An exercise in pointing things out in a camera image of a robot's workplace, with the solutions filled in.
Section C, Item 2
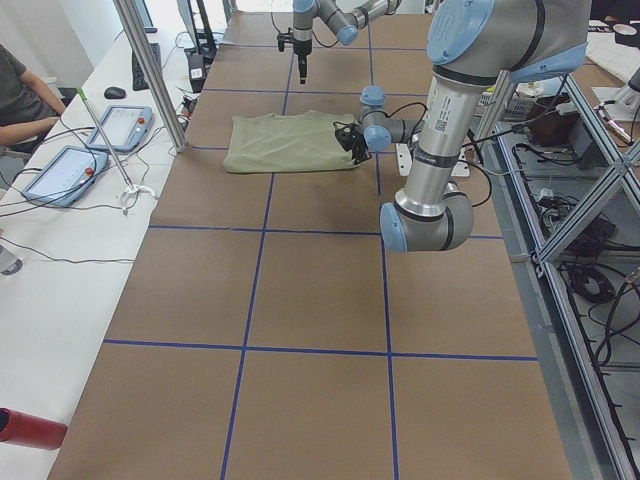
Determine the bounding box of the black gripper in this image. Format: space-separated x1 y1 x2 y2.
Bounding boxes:
294 40 311 84
347 127 372 165

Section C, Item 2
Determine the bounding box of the light green long-sleeve shirt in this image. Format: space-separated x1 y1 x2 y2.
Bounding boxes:
223 110 354 174

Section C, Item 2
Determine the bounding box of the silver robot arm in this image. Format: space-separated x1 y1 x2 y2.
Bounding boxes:
278 0 402 84
335 1 591 252

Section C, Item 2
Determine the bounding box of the black power adapter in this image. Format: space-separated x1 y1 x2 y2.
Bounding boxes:
187 52 206 93

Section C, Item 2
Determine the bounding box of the black keyboard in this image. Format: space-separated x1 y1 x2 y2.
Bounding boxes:
131 42 164 92

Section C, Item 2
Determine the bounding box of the far blue teach pendant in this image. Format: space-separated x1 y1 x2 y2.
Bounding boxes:
95 105 153 153

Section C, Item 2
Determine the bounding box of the blue teach pendant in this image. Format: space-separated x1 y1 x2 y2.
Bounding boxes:
95 105 153 153
21 146 108 207

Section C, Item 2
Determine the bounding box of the black computer mouse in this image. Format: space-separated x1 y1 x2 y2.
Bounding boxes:
103 86 127 100

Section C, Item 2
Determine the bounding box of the green-tipped grabber stick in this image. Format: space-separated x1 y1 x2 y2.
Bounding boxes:
76 88 157 215

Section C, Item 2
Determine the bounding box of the near blue teach pendant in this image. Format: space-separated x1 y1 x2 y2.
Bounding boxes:
21 146 108 207

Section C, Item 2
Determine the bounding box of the seated person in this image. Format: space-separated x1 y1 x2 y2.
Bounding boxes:
1 46 66 154

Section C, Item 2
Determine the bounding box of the red bottle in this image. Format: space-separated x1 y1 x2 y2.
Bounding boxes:
1 408 68 451

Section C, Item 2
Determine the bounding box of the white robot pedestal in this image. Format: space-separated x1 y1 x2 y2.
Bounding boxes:
395 144 470 178

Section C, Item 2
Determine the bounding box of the aluminium frame post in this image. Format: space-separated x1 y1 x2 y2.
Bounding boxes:
113 0 187 153

